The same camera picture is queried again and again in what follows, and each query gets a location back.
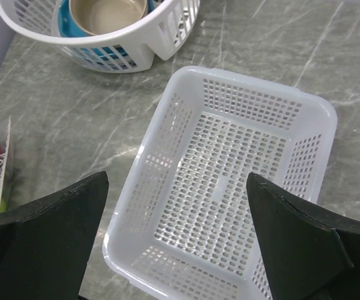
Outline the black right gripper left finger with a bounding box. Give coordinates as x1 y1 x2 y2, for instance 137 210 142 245
0 171 109 299

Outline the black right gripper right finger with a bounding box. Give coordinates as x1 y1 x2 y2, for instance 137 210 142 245
246 172 360 299

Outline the white rectangular mesh basket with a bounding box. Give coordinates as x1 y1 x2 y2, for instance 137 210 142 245
102 66 338 299

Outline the teal plate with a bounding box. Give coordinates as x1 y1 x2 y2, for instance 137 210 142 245
57 1 154 73

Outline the white oval dish rack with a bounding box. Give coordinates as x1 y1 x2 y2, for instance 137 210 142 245
0 1 201 74

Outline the beige bowl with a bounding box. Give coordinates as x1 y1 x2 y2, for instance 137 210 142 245
69 0 149 36

